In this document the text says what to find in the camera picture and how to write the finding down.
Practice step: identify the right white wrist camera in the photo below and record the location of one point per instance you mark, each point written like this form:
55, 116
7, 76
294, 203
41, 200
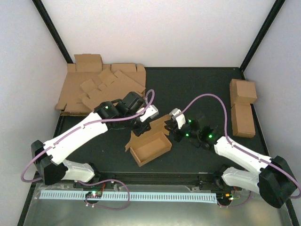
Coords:
177, 116

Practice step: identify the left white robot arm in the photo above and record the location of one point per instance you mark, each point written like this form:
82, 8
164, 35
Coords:
133, 111

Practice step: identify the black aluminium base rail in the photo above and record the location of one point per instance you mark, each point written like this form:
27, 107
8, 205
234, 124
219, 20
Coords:
206, 181

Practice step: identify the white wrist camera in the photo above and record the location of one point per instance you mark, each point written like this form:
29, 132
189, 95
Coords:
151, 112
177, 116

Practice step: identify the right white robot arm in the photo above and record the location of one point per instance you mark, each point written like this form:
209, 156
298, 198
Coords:
271, 178

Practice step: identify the right black frame post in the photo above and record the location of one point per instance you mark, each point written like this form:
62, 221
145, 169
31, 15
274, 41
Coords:
262, 32

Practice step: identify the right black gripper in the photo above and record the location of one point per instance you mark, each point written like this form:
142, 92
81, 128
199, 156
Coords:
171, 126

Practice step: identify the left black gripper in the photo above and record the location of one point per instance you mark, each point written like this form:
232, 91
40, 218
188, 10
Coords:
139, 131

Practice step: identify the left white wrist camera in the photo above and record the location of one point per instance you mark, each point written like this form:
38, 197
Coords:
151, 112

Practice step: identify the black frame post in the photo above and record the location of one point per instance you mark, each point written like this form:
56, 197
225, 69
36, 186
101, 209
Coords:
262, 32
52, 30

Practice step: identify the light blue slotted cable duct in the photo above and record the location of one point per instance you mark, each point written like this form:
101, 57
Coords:
131, 196

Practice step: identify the cardboard box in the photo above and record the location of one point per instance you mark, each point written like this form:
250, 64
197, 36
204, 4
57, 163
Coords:
242, 121
242, 92
151, 144

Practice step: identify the left black frame post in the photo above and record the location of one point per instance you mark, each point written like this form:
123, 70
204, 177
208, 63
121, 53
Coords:
52, 30

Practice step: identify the stack of flat cardboard blanks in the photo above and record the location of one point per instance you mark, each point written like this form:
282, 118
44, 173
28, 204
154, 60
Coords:
88, 66

